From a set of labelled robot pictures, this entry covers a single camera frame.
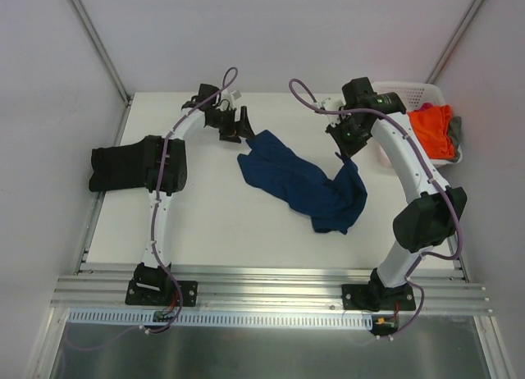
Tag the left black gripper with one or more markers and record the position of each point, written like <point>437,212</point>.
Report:
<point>229,124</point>

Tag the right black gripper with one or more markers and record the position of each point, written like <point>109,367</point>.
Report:
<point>346,142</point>

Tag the blue t shirt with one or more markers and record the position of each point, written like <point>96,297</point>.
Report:
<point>331,204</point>

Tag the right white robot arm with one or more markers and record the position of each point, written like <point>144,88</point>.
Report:
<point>381,112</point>

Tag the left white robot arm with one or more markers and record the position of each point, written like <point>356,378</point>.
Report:
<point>166,172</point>

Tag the orange t shirt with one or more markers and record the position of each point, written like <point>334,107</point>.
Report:
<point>431,125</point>

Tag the grey t shirt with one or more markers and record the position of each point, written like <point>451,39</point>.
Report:
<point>454,132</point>

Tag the folded black t shirt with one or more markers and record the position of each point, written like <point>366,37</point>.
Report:
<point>123,167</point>

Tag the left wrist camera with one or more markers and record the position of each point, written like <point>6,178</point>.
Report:
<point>228,99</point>

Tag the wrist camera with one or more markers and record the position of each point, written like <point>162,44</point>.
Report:
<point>330,106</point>
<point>228,99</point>

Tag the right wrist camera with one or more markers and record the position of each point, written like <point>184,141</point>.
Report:
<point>330,106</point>

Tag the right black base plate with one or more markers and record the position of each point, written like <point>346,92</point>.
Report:
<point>366,297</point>

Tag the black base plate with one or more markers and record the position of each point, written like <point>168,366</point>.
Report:
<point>143,295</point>
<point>366,297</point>

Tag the aluminium mounting rail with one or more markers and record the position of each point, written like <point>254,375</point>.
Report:
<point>446,291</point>

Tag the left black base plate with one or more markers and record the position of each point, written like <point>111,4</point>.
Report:
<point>143,295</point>

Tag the white slotted cable duct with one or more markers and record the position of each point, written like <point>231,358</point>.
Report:
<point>148,317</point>

